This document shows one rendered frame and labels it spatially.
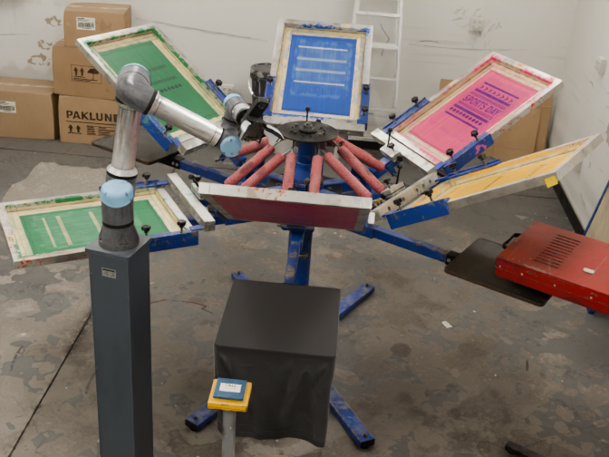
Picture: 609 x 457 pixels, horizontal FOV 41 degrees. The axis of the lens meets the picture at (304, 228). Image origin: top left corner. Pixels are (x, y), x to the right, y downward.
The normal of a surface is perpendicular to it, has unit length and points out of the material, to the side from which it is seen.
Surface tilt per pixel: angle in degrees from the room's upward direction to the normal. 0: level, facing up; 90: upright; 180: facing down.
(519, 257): 0
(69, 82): 91
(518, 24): 90
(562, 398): 0
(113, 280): 90
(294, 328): 0
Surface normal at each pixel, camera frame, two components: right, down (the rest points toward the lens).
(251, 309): 0.07, -0.89
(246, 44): -0.07, 0.44
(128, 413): -0.29, 0.41
